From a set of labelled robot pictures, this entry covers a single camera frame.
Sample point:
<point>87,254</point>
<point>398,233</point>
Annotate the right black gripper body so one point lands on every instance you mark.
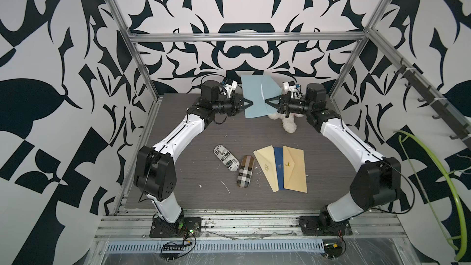
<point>293,105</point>

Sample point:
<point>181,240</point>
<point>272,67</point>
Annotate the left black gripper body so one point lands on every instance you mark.
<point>229,108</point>

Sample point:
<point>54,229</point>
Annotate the light blue envelope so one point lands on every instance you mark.
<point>258,88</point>

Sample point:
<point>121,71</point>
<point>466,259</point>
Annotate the tan envelope gold emblem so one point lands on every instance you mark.
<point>294,176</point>

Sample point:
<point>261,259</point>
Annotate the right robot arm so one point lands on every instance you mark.
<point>378,179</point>

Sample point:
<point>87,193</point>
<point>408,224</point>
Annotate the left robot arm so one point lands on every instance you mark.
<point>155,174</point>

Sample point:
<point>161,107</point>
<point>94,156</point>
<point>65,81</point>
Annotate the dark blue envelope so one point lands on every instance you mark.
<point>278,155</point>

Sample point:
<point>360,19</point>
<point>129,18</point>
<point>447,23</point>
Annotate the cream envelope left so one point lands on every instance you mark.
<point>266,160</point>

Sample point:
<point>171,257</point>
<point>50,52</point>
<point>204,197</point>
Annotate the white plush bear pink shirt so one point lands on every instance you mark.
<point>288,124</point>

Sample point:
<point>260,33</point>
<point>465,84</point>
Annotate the white black patterned glasses case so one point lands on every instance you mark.
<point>227,158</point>

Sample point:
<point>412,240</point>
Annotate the brown plaid glasses case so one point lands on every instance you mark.
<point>245,171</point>

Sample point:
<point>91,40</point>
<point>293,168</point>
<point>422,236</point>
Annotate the right black connector board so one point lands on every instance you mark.
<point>333,251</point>

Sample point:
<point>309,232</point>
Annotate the black connector board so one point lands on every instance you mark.
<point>172,251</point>
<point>333,251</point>

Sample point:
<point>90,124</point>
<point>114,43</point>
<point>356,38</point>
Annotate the left black connector board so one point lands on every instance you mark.
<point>172,251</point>

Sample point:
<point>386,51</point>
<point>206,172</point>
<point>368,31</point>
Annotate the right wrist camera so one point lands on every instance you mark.
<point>292,88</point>

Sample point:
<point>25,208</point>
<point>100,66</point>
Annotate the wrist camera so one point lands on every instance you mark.
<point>228,87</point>
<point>292,88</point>

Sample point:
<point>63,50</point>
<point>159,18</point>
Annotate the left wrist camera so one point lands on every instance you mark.
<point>228,87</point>

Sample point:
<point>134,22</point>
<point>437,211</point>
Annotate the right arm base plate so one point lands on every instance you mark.
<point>323,225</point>

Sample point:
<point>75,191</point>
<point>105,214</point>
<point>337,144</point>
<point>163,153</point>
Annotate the black hook rail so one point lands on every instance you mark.
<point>443,108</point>

